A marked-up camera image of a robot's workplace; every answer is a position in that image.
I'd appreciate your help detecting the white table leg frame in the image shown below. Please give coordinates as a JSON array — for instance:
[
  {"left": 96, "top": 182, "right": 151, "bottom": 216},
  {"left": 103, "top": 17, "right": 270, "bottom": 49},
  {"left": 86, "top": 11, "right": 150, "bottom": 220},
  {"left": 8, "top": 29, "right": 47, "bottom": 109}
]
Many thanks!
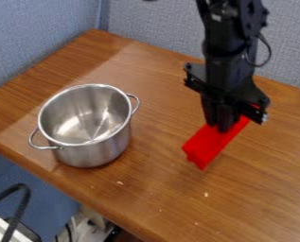
[{"left": 52, "top": 206, "right": 115, "bottom": 242}]

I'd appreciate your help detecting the black cable loop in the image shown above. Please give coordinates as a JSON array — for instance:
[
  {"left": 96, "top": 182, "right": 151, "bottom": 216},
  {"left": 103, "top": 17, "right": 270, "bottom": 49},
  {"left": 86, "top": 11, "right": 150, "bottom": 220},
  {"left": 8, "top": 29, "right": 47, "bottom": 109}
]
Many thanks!
[{"left": 0, "top": 182, "right": 32, "bottom": 242}]

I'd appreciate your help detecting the white ribbed box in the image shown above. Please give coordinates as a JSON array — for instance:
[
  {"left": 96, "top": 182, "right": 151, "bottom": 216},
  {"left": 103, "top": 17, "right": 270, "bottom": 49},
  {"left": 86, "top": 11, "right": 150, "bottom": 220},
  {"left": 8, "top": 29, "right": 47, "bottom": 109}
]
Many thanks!
[{"left": 0, "top": 210, "right": 42, "bottom": 242}]

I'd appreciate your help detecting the stainless steel pot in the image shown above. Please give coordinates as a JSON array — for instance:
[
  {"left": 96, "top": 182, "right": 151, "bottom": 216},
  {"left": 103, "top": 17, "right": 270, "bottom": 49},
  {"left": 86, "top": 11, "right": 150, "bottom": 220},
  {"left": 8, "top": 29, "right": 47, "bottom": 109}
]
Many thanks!
[{"left": 28, "top": 83, "right": 141, "bottom": 168}]

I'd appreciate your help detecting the red rectangular block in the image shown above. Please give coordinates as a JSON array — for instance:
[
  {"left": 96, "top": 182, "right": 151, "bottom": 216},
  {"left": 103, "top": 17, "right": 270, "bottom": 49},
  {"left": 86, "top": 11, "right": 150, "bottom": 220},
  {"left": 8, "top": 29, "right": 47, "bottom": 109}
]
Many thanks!
[{"left": 182, "top": 114, "right": 252, "bottom": 170}]

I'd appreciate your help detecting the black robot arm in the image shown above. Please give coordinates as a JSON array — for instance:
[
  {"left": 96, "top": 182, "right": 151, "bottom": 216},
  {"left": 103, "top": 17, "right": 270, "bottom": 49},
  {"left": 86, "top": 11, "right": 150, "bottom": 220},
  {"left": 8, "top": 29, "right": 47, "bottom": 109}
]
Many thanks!
[{"left": 183, "top": 0, "right": 270, "bottom": 132}]

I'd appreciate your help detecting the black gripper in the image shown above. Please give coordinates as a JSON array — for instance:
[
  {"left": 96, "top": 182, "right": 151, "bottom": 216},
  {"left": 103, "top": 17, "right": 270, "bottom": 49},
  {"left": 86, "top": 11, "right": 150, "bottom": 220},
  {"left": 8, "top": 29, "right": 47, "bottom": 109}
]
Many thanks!
[{"left": 183, "top": 55, "right": 270, "bottom": 132}]

